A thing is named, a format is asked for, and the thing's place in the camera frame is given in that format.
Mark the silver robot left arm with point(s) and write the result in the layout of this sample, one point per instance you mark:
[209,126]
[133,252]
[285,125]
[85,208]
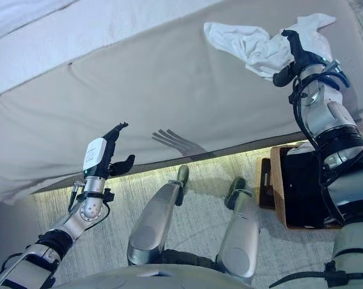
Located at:
[89,210]

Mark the silver robot right leg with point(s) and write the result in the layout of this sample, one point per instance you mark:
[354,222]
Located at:
[238,241]

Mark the small white cloth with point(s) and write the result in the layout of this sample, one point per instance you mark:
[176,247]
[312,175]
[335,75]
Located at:
[244,39]

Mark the silver robot leg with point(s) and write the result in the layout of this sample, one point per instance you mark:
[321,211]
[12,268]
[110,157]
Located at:
[238,241]
[151,228]

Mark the white duvet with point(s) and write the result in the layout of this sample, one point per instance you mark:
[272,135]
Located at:
[18,18]

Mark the black white robot left hand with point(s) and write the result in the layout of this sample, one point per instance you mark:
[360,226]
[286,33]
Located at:
[95,156]

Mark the brown woven laundry basket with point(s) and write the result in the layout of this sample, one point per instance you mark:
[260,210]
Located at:
[277,186]

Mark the grey robot torso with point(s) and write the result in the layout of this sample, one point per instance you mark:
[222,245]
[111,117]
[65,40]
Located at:
[124,280]

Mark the bed with beige sheet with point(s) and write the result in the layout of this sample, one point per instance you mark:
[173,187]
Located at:
[139,90]

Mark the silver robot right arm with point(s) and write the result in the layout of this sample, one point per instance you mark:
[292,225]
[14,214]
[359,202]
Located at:
[328,120]

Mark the black garment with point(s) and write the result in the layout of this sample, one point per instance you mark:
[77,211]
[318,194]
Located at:
[301,192]

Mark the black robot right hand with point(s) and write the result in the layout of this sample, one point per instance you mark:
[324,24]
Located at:
[304,61]

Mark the dark basket lid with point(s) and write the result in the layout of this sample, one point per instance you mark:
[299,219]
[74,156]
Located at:
[265,186]

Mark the silver robot left leg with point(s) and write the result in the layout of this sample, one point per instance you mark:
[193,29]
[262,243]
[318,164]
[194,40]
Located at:
[151,228]

